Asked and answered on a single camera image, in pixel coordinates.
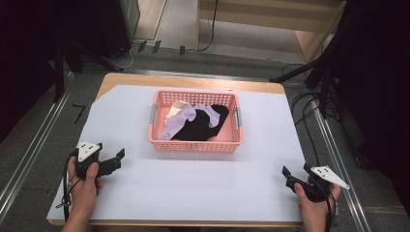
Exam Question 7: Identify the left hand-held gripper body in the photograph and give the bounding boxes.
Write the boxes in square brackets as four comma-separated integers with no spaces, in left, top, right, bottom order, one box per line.
[74,140,103,180]

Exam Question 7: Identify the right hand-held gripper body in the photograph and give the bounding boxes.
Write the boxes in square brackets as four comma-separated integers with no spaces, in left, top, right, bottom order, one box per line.
[300,163,351,204]

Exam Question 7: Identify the person's right hand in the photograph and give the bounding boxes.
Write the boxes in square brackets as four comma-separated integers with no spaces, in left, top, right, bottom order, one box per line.
[293,182,342,227]

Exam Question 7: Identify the person's left hand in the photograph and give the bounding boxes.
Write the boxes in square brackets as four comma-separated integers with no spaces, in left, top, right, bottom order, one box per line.
[66,153,105,218]

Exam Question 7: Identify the black metal stand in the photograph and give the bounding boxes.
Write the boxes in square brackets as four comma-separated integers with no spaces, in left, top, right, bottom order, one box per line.
[268,52,337,120]
[51,37,125,103]

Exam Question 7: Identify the pink plastic basket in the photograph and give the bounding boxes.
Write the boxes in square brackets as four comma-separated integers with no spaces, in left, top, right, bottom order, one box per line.
[147,89,245,154]

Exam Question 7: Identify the cream sock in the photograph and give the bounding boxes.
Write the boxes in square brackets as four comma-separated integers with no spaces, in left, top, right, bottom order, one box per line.
[164,100,191,128]

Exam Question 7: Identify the white table sheet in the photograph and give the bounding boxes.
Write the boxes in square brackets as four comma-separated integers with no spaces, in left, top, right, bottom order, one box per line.
[45,83,307,223]

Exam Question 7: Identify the black sock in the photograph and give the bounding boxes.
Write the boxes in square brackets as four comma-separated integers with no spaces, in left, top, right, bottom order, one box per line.
[170,103,231,142]

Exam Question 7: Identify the black curtain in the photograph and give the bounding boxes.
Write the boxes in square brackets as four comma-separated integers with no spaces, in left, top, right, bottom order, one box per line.
[322,0,410,220]
[0,0,125,144]

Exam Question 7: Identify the wooden table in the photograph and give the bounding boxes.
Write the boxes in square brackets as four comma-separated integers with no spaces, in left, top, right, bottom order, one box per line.
[47,72,305,228]

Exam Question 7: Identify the grey cabinet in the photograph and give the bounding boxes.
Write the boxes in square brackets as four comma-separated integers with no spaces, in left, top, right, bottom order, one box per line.
[118,0,142,43]

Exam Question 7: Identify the metal floor rail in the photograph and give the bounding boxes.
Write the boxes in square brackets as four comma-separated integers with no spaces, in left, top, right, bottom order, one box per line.
[80,63,312,85]
[312,98,372,232]
[0,71,77,224]

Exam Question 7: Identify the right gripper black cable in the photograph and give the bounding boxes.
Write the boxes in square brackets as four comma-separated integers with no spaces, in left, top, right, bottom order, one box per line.
[323,188,338,232]

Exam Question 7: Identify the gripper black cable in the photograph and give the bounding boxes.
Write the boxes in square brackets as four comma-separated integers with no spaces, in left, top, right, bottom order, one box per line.
[55,154,82,224]
[323,188,338,232]

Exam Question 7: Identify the black floor cables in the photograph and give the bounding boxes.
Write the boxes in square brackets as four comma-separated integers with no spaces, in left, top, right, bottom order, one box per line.
[280,62,339,168]

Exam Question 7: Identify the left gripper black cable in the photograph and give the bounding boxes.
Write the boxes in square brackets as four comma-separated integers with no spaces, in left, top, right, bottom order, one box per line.
[55,154,82,224]

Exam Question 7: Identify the white floor cable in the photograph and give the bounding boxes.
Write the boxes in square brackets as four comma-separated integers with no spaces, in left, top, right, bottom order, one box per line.
[107,43,138,72]

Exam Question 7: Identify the wooden shelf frame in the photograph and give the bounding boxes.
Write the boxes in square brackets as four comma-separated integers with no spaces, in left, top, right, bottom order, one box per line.
[194,0,348,65]

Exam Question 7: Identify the hanging black cable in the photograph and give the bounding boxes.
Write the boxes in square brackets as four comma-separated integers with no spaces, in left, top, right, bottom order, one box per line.
[197,0,220,53]

